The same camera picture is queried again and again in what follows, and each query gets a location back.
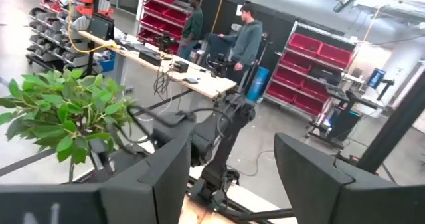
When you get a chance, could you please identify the black computer tower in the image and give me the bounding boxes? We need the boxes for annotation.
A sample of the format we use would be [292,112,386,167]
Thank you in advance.
[327,106,363,142]

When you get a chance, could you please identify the black box on workbench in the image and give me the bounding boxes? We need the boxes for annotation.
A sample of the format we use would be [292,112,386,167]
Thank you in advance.
[137,49,163,67]

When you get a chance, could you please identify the yellow hanging cord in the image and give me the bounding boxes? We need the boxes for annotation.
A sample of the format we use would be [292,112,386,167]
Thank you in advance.
[211,0,228,33]

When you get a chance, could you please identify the small black box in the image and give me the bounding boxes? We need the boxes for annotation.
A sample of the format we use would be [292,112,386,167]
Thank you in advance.
[173,60,190,74]

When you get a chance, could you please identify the blue cylindrical container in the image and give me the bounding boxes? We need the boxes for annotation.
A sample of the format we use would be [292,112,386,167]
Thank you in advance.
[245,66,271,104]

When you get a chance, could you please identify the black equipment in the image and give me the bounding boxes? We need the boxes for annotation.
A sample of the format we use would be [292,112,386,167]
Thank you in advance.
[205,53,235,78]

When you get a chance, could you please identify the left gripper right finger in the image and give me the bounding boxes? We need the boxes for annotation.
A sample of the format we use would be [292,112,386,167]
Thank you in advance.
[274,132,425,224]

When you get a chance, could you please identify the black workstation desk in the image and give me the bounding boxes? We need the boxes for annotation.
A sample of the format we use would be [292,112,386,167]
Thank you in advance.
[325,86,383,112]

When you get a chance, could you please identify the black workbench cables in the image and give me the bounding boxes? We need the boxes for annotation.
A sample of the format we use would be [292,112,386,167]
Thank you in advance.
[152,64,177,100]

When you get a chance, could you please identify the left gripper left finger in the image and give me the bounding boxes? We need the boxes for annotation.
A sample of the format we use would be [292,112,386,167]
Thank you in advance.
[99,136,193,224]

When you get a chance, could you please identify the yellow shelf cable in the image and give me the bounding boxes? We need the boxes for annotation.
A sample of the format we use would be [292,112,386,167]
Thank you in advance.
[67,0,118,55]

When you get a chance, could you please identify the black square panel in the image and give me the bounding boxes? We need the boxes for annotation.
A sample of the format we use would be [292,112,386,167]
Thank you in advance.
[88,14,116,41]

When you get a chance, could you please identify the blue box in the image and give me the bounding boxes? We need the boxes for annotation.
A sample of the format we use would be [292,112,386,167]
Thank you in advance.
[96,51,117,74]

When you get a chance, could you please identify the small monitor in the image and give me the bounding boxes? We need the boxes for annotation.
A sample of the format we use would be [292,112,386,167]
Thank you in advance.
[367,67,388,90]

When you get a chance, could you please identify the green potted plant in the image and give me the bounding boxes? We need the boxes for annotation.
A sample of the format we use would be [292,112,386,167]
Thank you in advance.
[0,68,137,182]

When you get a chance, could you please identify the metal rack of red bins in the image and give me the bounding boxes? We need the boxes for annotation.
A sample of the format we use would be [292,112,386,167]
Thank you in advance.
[137,0,205,55]
[263,20,359,121]

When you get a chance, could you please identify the black gantry post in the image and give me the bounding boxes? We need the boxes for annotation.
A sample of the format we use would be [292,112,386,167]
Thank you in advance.
[354,69,425,175]

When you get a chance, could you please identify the shelf rack with grey parts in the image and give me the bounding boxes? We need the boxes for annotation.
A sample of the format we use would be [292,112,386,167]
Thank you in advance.
[25,0,116,69]

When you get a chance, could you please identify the person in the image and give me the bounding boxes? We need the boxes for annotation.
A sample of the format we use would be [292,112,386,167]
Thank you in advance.
[177,0,205,62]
[217,3,264,85]

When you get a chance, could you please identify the wooden top workbench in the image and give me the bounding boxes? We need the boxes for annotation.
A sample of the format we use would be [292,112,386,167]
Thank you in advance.
[78,29,238,118]

